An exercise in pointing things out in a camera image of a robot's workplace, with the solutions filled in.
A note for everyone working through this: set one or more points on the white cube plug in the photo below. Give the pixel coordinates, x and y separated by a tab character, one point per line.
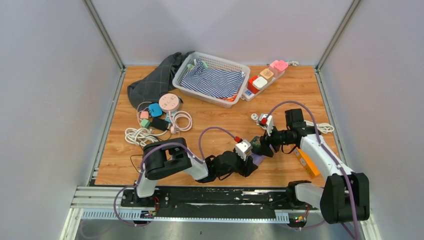
260	83

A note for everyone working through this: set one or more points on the purple power strip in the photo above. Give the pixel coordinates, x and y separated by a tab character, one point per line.
257	159

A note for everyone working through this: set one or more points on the cyan power strip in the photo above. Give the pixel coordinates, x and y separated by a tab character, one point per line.
168	118

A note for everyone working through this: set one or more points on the blue cube plug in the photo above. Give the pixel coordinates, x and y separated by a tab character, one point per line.
155	110

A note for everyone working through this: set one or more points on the white long power strip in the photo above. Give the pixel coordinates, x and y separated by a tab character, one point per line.
248	96

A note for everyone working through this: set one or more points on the round pink power socket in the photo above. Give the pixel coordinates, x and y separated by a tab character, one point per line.
169	102

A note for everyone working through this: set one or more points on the white plastic basket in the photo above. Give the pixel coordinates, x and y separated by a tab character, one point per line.
213	62

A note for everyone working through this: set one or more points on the black charger adapter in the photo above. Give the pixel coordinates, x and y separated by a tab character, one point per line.
160	124

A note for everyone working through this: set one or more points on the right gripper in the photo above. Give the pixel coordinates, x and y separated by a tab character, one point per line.
265	149

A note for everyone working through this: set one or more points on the pink cube plug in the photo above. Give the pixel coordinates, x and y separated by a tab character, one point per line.
278	67

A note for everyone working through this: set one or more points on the blue striped cloth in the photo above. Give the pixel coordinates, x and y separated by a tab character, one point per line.
213	82

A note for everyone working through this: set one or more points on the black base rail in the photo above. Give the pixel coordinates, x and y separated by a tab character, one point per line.
213	202

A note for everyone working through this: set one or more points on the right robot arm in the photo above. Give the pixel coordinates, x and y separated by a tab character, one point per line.
345	196

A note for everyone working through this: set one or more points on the small pink plug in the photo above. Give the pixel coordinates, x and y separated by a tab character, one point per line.
144	115

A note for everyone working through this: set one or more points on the red cube plug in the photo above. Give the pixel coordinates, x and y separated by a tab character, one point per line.
250	85

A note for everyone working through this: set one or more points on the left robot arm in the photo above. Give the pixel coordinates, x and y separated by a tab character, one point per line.
166	158

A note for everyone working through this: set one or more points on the small green plug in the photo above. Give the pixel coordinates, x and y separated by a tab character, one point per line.
145	123

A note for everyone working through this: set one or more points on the dark grey checked cloth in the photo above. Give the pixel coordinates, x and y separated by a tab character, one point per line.
158	82

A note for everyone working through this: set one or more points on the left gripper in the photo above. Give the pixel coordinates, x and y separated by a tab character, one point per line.
245	169

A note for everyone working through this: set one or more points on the beige cube plug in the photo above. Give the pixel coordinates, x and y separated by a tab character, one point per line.
267	74

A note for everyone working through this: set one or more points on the dark green dragon cube plug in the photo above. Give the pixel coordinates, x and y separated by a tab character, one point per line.
256	143

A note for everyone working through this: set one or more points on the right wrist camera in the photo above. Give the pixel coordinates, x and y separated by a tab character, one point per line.
266	122

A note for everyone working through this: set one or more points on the orange power strip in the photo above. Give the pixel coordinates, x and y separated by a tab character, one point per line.
307	163

